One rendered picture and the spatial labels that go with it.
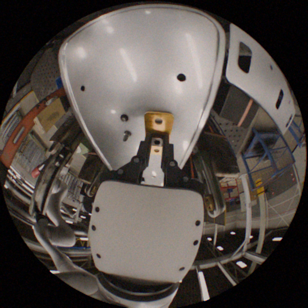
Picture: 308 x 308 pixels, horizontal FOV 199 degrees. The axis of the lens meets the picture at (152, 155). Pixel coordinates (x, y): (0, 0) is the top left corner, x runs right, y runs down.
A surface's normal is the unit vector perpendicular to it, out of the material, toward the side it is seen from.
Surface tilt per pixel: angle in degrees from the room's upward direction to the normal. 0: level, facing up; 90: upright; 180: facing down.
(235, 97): 0
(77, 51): 0
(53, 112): 90
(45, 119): 90
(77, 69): 0
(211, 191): 78
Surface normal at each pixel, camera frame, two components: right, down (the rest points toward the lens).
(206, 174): -1.00, 0.07
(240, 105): -0.12, 0.80
